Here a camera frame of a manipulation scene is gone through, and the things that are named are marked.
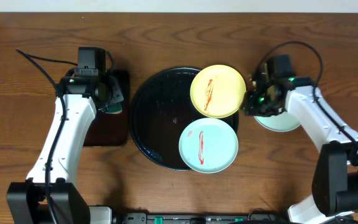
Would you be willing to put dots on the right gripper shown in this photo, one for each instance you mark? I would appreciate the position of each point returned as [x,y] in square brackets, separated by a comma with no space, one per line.
[250,109]

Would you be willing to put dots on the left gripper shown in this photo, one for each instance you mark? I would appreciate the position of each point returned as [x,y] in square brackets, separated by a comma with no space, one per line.
[114,94]

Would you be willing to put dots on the green scouring sponge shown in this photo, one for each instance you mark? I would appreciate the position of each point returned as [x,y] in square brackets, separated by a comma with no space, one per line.
[115,109]

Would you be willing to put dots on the light blue plate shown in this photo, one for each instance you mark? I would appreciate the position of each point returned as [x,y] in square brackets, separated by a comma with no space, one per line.
[279,123]
[208,145]

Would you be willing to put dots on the yellow plate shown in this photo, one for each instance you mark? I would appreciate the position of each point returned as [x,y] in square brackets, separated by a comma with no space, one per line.
[217,91]

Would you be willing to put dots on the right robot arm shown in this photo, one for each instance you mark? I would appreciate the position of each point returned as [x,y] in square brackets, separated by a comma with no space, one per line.
[335,180]

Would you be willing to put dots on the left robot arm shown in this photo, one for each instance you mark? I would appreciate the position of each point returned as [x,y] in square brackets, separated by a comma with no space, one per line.
[49,193]

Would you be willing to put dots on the rectangular black tray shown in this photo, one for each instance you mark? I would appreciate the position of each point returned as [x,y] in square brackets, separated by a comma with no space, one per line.
[111,129]

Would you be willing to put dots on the round black tray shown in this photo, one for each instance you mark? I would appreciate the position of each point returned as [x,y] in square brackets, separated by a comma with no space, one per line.
[160,111]

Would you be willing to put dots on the light blue plate front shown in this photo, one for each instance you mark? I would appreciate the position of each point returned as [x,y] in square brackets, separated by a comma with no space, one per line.
[208,145]

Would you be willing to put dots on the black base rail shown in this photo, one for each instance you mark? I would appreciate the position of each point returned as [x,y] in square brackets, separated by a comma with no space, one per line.
[163,218]

